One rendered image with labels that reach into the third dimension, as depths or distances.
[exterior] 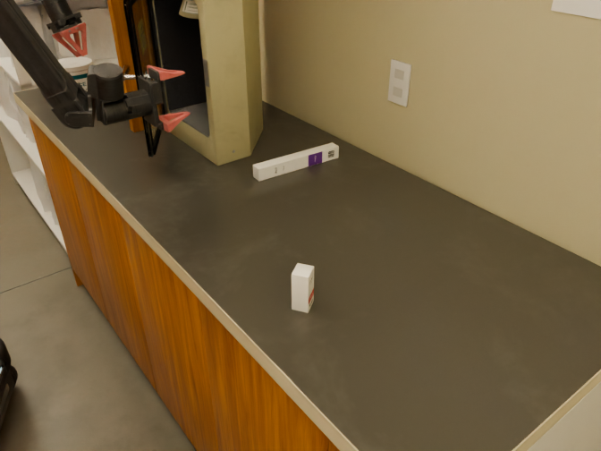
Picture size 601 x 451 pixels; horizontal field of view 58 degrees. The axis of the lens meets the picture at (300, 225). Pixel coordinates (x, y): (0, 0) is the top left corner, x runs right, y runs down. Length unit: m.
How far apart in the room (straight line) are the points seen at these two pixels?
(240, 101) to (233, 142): 0.12
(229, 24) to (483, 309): 0.91
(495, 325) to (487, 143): 0.50
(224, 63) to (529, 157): 0.78
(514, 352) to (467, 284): 0.19
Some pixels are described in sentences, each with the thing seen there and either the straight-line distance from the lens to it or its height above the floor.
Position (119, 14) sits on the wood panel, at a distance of 1.73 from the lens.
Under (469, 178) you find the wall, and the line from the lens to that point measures 1.44.
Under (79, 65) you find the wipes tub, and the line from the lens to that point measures 2.04.
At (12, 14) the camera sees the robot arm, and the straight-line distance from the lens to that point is 1.16.
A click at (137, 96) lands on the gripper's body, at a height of 1.22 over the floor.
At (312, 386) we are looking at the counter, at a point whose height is 0.94.
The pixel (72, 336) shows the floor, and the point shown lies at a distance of 2.51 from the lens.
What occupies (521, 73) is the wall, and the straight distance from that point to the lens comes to 1.30.
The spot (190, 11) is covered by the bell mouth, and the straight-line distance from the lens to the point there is 1.53.
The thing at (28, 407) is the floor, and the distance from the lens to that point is 2.31.
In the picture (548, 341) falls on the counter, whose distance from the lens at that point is 1.06.
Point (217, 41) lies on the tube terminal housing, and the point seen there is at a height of 1.28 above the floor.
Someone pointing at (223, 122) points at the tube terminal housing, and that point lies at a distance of 1.51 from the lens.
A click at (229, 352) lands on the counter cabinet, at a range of 1.19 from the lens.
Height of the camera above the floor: 1.63
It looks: 33 degrees down
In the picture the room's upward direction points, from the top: straight up
